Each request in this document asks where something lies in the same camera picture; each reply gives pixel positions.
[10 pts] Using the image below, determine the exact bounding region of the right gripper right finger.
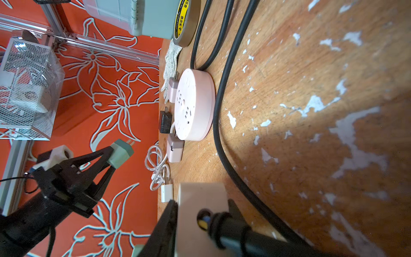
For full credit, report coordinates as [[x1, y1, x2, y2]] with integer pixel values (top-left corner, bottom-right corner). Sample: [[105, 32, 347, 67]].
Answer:
[[228, 199, 250, 231]]

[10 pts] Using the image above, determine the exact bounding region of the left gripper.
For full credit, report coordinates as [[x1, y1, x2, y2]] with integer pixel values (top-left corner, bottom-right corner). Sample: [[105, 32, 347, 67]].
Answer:
[[32, 145, 116, 217]]

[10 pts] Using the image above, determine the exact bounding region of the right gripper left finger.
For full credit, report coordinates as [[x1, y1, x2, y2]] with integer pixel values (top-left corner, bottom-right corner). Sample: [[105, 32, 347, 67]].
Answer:
[[138, 200, 178, 257]]

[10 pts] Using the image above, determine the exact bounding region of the green plug adapter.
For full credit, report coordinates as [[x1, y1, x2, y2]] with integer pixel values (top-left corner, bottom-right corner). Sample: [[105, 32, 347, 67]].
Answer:
[[107, 139, 134, 169]]

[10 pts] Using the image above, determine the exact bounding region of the pink plug adapter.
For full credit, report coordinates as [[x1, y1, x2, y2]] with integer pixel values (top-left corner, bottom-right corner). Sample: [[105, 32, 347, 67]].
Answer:
[[168, 74, 179, 103], [167, 133, 184, 163]]

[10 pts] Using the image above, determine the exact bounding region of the black plug adapter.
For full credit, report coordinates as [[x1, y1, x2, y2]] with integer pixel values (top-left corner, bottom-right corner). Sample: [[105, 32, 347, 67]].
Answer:
[[158, 107, 173, 134]]

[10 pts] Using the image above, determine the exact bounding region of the pink round power socket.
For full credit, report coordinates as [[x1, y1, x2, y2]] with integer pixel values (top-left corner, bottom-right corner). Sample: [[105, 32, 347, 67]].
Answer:
[[174, 69, 216, 141]]

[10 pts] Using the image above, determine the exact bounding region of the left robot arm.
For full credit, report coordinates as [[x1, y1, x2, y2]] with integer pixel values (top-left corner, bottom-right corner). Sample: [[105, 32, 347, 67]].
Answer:
[[1, 146, 116, 257]]

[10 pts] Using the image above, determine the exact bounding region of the white work glove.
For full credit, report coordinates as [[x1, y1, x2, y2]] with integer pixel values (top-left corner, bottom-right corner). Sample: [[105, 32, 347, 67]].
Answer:
[[161, 40, 182, 104]]

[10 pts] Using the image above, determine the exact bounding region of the grey plastic storage box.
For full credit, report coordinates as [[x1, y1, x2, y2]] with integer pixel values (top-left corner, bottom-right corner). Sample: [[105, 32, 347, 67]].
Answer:
[[83, 0, 179, 40]]

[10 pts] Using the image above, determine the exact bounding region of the tape roll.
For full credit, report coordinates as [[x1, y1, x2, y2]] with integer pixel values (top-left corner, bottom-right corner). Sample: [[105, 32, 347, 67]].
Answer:
[[172, 0, 201, 48]]

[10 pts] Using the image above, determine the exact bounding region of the black power cable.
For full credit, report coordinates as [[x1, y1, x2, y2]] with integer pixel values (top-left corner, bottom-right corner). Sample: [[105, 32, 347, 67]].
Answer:
[[190, 0, 354, 257]]

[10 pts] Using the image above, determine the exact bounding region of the white coiled cable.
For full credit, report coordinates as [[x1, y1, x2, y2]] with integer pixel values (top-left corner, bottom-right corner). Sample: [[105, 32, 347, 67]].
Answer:
[[144, 121, 177, 203]]

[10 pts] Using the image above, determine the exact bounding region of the clear plastic wall basket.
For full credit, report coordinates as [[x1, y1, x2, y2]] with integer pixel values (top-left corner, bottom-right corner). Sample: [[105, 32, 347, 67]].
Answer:
[[1, 30, 65, 141]]

